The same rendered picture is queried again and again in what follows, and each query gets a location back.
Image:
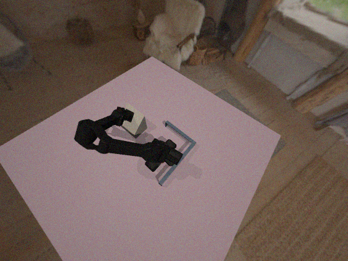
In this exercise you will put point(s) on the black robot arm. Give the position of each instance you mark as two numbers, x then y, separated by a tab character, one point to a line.
88	131

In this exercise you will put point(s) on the clear glass corner walls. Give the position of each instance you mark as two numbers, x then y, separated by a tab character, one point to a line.
178	134

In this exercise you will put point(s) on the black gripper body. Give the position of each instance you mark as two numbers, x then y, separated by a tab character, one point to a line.
154	166

